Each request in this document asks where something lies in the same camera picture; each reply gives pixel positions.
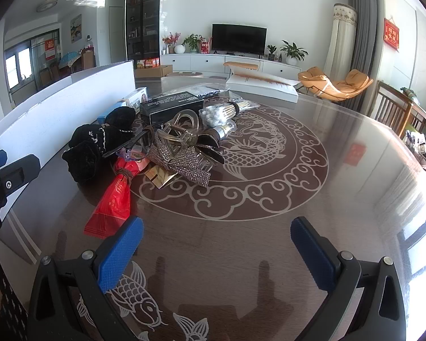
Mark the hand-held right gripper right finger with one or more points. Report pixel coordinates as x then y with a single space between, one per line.
312 255

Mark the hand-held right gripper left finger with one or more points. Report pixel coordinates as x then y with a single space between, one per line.
120 252

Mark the red packet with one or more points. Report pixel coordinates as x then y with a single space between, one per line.
110 206

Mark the white cardboard box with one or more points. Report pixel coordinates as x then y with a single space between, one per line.
56 113

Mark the black velvet hair bow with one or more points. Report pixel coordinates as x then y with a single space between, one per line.
88 149

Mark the gold card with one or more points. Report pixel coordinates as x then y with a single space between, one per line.
159 177

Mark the dark sunglasses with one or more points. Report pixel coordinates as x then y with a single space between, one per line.
126 145

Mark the clear claw hair clip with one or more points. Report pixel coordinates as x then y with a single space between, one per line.
170 131

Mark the brown claw hair clip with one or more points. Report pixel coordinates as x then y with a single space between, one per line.
213 156

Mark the blue box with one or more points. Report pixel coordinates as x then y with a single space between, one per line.
136 100

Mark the small silver bottle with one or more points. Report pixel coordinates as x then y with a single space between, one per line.
225 128

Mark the black box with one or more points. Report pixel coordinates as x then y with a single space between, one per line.
174 104

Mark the bagged cotton swabs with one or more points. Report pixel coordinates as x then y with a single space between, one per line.
213 113

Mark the bagged phone case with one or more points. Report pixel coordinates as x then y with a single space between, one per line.
206 90

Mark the wooden dining chair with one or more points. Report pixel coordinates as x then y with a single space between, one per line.
48 74

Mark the red door poster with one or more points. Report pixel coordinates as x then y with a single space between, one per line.
49 49

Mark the dining table with cloth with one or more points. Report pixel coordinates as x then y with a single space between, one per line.
69 58

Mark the black dotted cloth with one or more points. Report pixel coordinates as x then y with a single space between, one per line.
7 309

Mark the framed painting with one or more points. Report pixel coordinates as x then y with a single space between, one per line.
76 27

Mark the round ceiling lamp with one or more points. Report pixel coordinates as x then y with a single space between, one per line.
46 6

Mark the white door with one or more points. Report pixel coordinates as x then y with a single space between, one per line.
116 35

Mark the orange snack boxes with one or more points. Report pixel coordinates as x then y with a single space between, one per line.
147 63

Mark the brown cardboard box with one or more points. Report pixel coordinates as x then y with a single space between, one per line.
156 71

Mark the white flat box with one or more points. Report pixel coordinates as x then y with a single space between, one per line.
259 88

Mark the orange lounge chair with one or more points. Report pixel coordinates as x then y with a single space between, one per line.
355 80

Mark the glass display cabinet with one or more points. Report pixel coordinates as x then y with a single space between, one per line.
143 17

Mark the large plant white pot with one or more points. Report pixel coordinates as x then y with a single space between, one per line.
293 55

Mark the white television cabinet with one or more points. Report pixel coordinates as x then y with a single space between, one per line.
191 62

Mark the orange top stool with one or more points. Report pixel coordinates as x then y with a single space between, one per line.
241 65

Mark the red flowers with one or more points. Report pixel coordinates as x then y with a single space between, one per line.
170 39

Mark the white round vase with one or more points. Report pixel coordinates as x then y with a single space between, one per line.
179 49

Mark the small potted plant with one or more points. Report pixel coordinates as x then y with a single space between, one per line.
271 51

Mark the cloth covered air conditioner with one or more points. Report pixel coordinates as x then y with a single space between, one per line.
340 42

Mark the grey curtain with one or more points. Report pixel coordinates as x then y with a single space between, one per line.
365 42

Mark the green leafy plant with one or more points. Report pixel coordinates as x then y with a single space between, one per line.
192 41

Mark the black television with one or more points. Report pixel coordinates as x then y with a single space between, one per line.
239 39

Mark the red wall hanging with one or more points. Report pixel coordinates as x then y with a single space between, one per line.
391 35

